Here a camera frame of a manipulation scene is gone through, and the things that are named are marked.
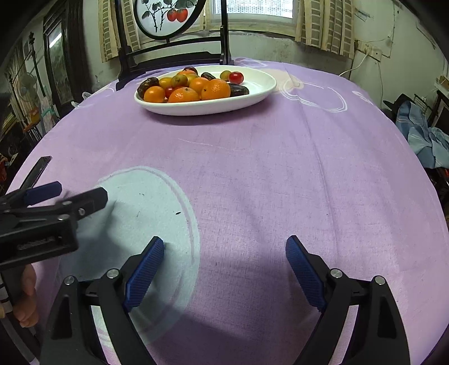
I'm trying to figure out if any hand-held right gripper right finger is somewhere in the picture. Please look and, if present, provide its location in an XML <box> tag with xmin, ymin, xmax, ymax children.
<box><xmin>285</xmin><ymin>235</ymin><xmax>411</xmax><ymax>365</ymax></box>

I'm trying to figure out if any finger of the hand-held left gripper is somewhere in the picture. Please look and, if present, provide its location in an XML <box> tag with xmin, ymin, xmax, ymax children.
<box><xmin>13</xmin><ymin>187</ymin><xmax>109</xmax><ymax>220</ymax></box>
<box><xmin>0</xmin><ymin>181</ymin><xmax>63</xmax><ymax>211</ymax></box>

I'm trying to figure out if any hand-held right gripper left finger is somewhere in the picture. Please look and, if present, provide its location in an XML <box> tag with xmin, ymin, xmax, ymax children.
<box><xmin>40</xmin><ymin>236</ymin><xmax>165</xmax><ymax>365</ymax></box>

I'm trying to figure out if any large dark water chestnut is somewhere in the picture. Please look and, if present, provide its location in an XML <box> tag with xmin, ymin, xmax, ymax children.
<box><xmin>137</xmin><ymin>77</ymin><xmax>160</xmax><ymax>99</ymax></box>

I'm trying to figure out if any white oval plate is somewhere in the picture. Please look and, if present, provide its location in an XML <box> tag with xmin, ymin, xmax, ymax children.
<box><xmin>134</xmin><ymin>65</ymin><xmax>277</xmax><ymax>116</ymax></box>

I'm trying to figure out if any large oval orange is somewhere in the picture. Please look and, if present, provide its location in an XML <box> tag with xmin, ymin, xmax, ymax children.
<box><xmin>200</xmin><ymin>79</ymin><xmax>231</xmax><ymax>101</ymax></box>

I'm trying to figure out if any person's left hand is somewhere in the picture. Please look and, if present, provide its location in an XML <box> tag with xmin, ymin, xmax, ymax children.
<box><xmin>13</xmin><ymin>263</ymin><xmax>39</xmax><ymax>328</ymax></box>

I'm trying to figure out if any black smartphone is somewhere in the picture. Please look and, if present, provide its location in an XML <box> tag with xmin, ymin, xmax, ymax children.
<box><xmin>19</xmin><ymin>156</ymin><xmax>53</xmax><ymax>192</ymax></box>

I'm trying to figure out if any purple tablecloth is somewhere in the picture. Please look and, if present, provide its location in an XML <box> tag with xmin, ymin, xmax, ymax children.
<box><xmin>7</xmin><ymin>58</ymin><xmax>444</xmax><ymax>365</ymax></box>

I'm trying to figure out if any electric fan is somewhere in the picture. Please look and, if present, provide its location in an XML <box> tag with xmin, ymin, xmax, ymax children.
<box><xmin>16</xmin><ymin>72</ymin><xmax>37</xmax><ymax>102</ymax></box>

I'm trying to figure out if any dark wooden cabinet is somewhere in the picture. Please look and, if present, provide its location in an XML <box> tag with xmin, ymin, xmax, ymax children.
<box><xmin>43</xmin><ymin>0</ymin><xmax>95</xmax><ymax>109</ymax></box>

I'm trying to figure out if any blue cloth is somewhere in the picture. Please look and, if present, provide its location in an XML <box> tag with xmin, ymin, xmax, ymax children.
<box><xmin>396</xmin><ymin>101</ymin><xmax>449</xmax><ymax>167</ymax></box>

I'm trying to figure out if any black chair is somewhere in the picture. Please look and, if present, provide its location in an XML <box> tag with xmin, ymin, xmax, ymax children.
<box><xmin>383</xmin><ymin>93</ymin><xmax>409</xmax><ymax>116</ymax></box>

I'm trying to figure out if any window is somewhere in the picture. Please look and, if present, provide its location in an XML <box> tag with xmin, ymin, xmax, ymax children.
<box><xmin>207</xmin><ymin>0</ymin><xmax>304</xmax><ymax>36</ymax></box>

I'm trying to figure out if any white power cable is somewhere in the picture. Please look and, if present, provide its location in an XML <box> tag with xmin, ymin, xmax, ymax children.
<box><xmin>338</xmin><ymin>53</ymin><xmax>367</xmax><ymax>76</ymax></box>

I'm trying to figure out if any wall power outlet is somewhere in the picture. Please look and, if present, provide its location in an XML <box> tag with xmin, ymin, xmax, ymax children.
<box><xmin>355</xmin><ymin>40</ymin><xmax>383</xmax><ymax>62</ymax></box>

